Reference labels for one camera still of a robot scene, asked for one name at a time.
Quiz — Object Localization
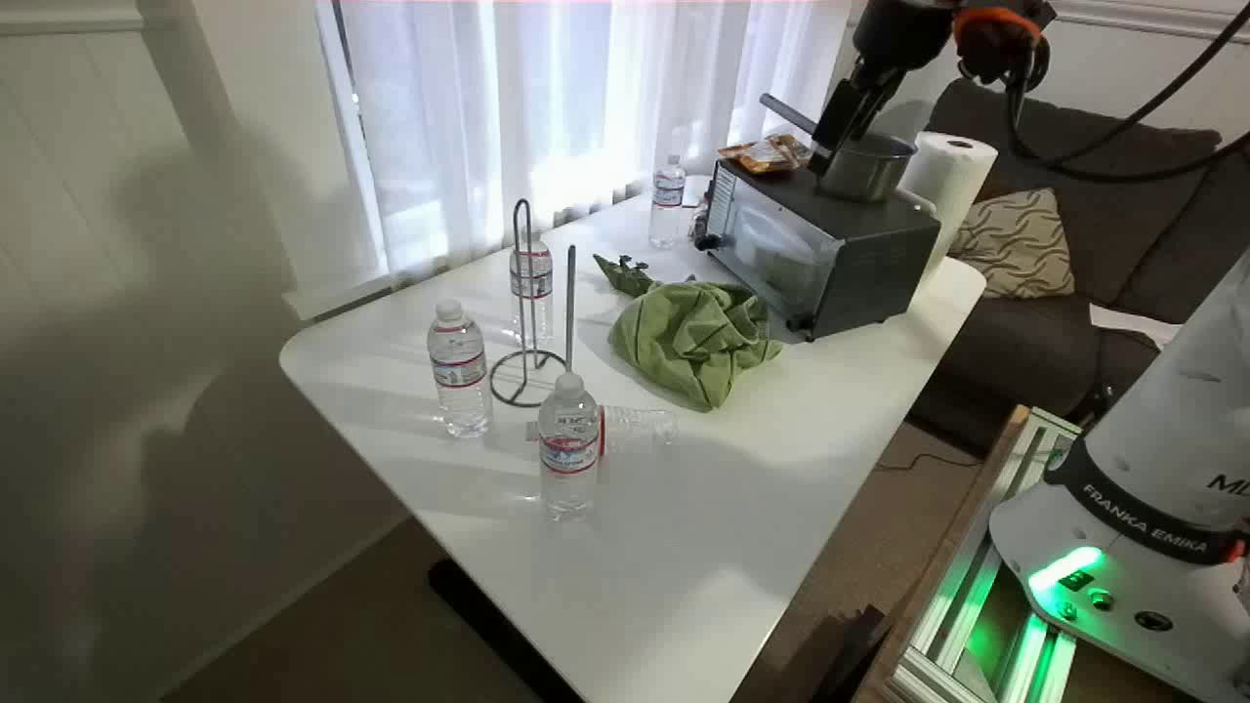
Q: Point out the water bottle behind holder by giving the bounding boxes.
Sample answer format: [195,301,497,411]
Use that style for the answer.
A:
[506,244,554,349]

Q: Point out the white paper towel roll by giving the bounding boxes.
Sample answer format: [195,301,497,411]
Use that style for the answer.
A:
[899,133,994,262]

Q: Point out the green toy dinosaur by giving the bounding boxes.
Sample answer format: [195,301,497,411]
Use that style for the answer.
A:
[597,255,657,296]

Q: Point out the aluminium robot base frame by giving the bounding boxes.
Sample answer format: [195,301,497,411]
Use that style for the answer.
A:
[852,402,1214,703]

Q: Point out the water bottle front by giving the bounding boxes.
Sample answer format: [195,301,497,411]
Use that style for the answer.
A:
[540,372,606,521]

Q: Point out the water bottle left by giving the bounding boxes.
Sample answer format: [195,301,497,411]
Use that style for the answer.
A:
[424,301,487,437]

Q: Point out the metal paper towel holder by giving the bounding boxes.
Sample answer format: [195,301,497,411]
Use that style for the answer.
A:
[487,199,571,411]

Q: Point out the orange snack packet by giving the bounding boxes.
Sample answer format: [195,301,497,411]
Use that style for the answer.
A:
[722,133,808,175]

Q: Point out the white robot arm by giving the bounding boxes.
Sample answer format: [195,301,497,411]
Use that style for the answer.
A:
[987,255,1250,703]

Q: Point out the patterned beige cushion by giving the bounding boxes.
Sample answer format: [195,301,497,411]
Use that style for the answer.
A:
[953,188,1074,296]

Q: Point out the steel saucepan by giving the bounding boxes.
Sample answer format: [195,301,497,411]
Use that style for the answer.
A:
[760,92,912,203]

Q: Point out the dark grey sofa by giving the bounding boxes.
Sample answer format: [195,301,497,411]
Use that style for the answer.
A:
[911,77,1250,454]

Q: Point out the water bottle near window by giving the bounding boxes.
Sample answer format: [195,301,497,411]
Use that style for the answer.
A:
[649,156,686,245]

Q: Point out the green cloth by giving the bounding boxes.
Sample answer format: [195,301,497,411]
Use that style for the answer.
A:
[609,280,781,411]

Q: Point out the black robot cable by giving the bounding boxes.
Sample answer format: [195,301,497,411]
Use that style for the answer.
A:
[1000,0,1250,188]

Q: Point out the white sheer curtain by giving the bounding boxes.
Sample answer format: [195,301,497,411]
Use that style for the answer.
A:
[324,0,854,273]

